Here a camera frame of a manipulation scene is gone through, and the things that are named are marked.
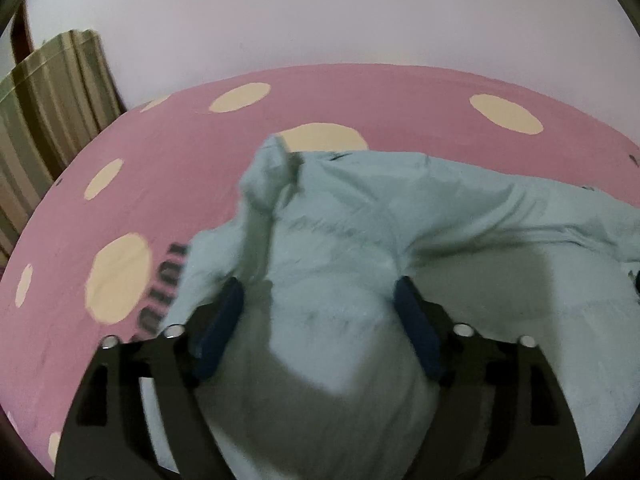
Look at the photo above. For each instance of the striped green brown pillow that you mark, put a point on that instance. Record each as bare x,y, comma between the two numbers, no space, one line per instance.
53,104

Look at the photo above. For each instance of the pink polka dot bedspread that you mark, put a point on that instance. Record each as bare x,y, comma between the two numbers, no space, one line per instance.
95,256

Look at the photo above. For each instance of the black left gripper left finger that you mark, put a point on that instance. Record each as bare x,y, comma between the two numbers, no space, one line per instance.
135,414

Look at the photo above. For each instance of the light blue puffer jacket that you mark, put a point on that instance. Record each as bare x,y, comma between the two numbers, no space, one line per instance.
321,382

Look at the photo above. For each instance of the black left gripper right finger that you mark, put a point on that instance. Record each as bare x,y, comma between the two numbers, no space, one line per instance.
500,413

